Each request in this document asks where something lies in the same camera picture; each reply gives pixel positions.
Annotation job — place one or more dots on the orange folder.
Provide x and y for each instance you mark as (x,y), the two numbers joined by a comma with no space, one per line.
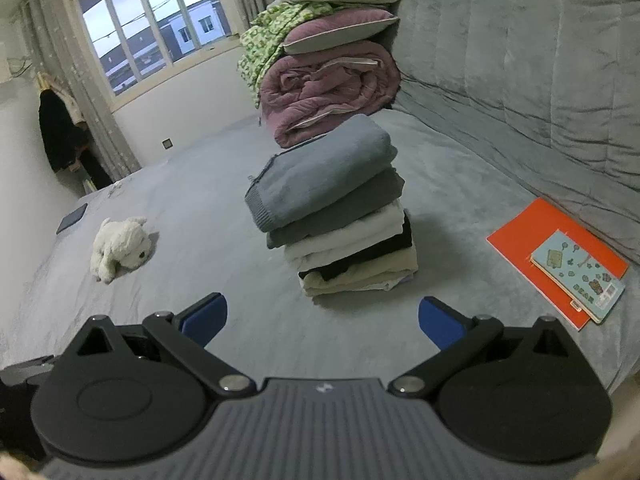
(530,240)

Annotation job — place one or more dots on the black hanging coat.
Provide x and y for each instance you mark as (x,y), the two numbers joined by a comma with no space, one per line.
(60,130)

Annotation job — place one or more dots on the dark grey folded garment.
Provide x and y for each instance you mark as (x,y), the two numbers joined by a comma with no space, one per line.
(370,200)

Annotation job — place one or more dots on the grey knit sweater black print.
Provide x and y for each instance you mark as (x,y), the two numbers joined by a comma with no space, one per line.
(325,175)

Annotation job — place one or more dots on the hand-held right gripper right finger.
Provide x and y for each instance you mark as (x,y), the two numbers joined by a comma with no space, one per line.
(440,322)

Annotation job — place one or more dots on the light blue illustrated book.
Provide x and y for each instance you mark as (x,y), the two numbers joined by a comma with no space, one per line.
(575,270)

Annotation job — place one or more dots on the white folded garment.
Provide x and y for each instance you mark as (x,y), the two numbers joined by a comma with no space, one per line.
(360,232)

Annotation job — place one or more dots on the white plush dog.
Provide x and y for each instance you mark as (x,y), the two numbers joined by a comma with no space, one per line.
(122,245)

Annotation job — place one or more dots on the mauve pillow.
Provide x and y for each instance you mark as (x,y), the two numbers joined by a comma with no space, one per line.
(340,30)

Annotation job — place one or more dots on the green patterned cloth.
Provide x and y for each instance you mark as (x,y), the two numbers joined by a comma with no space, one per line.
(265,45)

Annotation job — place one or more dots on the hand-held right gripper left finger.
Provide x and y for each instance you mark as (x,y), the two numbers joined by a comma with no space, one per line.
(206,317)

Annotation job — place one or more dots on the window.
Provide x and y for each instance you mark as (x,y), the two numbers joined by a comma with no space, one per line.
(150,20)

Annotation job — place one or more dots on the grey quilted backrest cover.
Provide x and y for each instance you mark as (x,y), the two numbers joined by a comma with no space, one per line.
(525,60)

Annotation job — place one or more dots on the wall socket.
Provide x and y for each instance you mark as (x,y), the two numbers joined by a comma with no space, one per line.
(167,143)

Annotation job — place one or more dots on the dark tablet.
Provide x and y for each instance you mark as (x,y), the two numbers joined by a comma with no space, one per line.
(71,218)

